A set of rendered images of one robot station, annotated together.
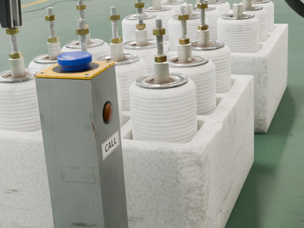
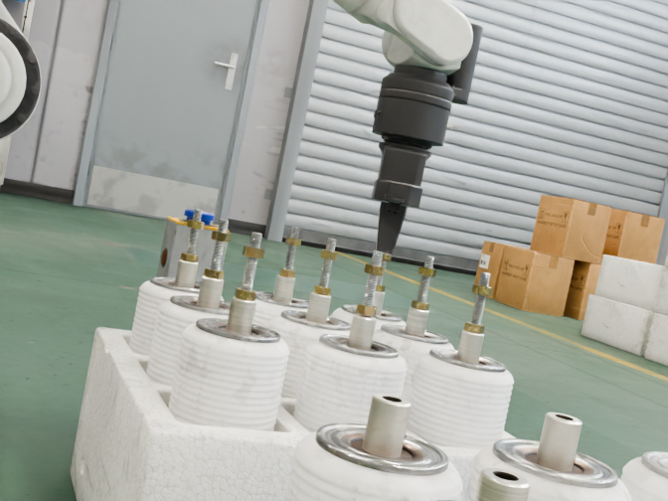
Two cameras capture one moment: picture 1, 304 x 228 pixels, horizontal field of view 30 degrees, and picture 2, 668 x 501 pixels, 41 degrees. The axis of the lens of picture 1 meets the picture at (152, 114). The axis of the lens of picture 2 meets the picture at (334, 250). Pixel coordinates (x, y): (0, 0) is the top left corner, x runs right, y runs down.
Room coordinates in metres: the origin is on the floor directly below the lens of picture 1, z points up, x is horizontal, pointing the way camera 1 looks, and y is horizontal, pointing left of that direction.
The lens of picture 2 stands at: (1.62, -0.58, 0.39)
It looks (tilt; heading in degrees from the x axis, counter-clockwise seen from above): 4 degrees down; 137
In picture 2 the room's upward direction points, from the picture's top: 11 degrees clockwise
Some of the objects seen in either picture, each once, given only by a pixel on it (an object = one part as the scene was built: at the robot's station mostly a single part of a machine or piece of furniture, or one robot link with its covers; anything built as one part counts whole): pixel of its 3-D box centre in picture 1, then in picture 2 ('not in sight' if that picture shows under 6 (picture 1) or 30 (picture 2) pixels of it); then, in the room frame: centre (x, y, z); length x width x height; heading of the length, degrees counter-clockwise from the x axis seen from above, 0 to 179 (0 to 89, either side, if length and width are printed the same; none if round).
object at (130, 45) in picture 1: (142, 45); (359, 347); (1.04, 0.01, 0.25); 0.08 x 0.08 x 0.01
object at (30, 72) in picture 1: (18, 76); (371, 314); (0.86, 0.20, 0.25); 0.08 x 0.08 x 0.01
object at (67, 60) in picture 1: (75, 63); (199, 219); (0.63, 0.08, 0.32); 0.04 x 0.04 x 0.02
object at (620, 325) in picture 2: not in sight; (650, 329); (-0.17, 2.95, 0.09); 0.39 x 0.39 x 0.18; 68
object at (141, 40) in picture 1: (141, 38); (361, 333); (1.04, 0.01, 0.26); 0.02 x 0.02 x 0.03
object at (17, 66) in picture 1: (17, 68); (374, 303); (0.86, 0.20, 0.26); 0.02 x 0.02 x 0.03
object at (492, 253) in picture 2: not in sight; (510, 272); (-1.33, 3.50, 0.15); 0.30 x 0.24 x 0.30; 66
